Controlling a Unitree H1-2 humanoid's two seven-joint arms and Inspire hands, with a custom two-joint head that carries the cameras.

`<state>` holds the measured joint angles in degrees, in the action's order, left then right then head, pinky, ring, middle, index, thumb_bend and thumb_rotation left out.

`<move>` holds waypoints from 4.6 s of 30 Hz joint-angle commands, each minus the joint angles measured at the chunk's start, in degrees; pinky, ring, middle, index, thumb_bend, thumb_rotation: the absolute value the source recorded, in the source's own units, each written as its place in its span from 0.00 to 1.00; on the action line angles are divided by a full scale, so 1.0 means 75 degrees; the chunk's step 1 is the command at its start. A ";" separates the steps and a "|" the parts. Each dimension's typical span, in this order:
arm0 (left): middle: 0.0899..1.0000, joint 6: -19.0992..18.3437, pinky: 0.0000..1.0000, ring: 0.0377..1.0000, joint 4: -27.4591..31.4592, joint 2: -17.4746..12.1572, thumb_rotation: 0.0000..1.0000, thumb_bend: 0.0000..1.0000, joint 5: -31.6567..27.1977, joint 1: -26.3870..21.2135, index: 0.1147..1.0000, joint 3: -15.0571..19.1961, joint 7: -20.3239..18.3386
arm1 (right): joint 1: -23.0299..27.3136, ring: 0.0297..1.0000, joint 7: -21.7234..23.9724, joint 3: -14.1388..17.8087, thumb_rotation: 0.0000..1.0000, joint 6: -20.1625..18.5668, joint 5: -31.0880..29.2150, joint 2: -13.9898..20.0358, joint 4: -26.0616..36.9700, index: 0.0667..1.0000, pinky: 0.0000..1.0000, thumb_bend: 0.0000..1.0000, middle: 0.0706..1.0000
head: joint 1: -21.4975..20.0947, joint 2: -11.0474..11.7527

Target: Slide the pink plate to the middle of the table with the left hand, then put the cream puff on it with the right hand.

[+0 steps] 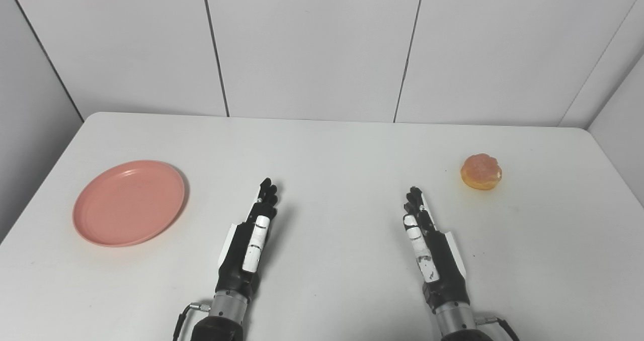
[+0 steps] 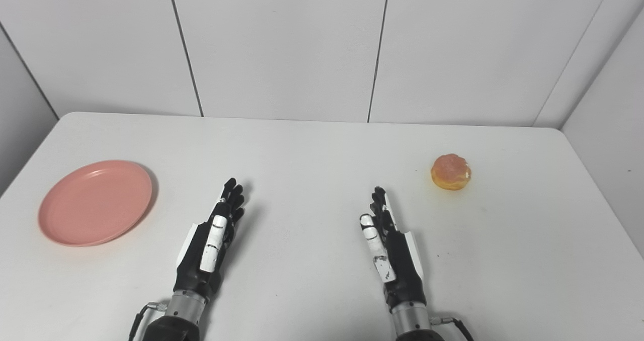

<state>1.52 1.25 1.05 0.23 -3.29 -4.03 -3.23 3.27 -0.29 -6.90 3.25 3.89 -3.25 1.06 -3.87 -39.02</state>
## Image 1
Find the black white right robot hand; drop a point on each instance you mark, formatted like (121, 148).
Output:
(445, 268)

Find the golden cream puff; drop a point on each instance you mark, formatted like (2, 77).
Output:
(481, 172)

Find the pink round plate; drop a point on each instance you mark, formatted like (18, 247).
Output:
(128, 202)

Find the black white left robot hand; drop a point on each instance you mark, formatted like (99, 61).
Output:
(236, 265)

